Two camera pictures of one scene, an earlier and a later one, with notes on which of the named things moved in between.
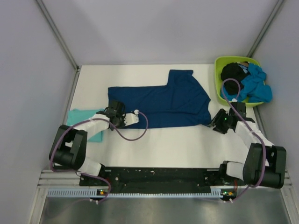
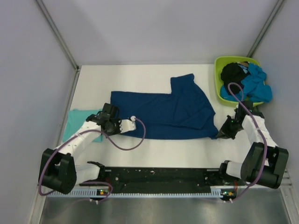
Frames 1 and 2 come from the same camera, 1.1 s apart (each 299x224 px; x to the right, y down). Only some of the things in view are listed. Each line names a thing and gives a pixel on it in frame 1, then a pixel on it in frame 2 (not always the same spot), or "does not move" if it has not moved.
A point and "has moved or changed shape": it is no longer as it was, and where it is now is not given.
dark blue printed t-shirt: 182,103 has moved or changed shape
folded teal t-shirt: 75,115 does not move
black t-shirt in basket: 232,70 does not move
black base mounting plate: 156,180 does not move
